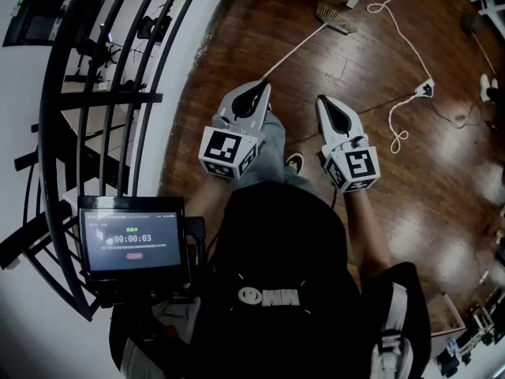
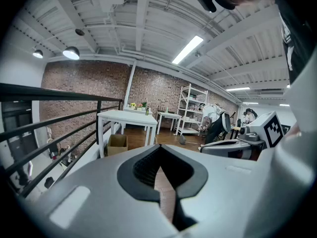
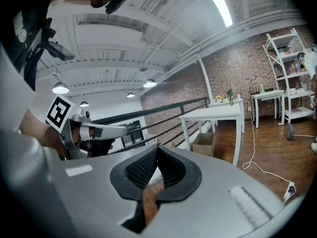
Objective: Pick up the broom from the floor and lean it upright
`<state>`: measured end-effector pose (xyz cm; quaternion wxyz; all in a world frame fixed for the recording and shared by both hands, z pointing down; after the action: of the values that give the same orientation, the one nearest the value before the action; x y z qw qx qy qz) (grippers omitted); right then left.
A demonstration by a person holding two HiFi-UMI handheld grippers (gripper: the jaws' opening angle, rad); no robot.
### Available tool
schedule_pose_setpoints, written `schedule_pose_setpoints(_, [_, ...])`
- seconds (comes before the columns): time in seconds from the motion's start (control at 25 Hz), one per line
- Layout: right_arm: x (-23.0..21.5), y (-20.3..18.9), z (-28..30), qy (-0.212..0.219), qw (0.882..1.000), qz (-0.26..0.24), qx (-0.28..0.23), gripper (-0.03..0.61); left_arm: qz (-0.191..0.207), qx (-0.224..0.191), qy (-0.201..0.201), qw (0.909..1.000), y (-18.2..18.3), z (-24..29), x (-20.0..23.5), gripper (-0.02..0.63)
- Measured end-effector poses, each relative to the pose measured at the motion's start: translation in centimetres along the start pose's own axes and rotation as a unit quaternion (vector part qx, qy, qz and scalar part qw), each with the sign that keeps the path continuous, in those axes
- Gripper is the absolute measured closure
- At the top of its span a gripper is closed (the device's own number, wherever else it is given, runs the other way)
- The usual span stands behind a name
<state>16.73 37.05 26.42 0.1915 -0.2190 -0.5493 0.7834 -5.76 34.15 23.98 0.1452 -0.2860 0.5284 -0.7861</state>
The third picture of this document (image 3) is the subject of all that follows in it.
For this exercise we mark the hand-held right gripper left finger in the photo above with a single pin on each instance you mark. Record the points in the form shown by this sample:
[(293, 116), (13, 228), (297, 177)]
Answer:
[(94, 195)]

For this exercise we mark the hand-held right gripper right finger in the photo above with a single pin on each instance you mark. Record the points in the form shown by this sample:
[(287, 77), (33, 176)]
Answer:
[(213, 207)]

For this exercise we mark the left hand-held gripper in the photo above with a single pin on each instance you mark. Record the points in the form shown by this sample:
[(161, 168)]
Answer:
[(59, 111)]

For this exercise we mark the person's left forearm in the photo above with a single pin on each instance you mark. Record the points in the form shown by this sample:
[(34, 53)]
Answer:
[(31, 125)]

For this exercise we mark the person's left hand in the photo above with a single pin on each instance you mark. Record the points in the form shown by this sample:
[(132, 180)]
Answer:
[(52, 140)]

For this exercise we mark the black double door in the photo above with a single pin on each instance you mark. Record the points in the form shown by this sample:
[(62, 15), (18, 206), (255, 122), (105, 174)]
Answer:
[(133, 133)]

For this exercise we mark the round pendant lamp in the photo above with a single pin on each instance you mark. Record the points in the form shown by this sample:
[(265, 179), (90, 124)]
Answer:
[(83, 104), (60, 88), (149, 83), (130, 95)]

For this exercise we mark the black metal railing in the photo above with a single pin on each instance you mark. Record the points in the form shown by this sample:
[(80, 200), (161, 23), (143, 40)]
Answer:
[(148, 110)]

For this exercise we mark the brown cardboard box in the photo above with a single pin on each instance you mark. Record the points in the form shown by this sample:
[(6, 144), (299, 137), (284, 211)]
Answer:
[(204, 145)]

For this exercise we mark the white power strip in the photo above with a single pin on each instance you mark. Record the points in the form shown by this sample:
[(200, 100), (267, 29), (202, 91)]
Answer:
[(289, 191)]

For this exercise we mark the white table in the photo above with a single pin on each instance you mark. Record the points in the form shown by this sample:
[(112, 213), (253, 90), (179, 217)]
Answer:
[(267, 94), (210, 114), (226, 102)]

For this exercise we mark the black chest-mounted monitor screen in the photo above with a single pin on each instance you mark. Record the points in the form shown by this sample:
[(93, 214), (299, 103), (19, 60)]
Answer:
[(60, 50)]

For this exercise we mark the yellow flower pot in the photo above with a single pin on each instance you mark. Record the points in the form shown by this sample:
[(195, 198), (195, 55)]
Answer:
[(218, 98)]

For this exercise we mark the pink flower pot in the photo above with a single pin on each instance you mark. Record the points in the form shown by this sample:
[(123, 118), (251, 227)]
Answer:
[(224, 97)]

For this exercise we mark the green plant in vase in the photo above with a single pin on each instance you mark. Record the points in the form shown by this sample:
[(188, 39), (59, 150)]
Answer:
[(230, 97)]

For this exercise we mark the person's black shirt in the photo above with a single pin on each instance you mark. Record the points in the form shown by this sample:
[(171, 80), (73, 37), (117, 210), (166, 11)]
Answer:
[(32, 14)]

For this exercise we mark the white shelf unit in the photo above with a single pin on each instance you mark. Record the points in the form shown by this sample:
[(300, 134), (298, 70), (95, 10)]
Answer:
[(281, 66)]

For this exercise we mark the long fluorescent ceiling light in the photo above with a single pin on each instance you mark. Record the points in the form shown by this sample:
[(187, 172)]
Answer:
[(218, 4)]

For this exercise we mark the black head-mounted camera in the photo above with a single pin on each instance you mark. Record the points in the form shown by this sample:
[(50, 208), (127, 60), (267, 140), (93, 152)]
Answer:
[(116, 1)]

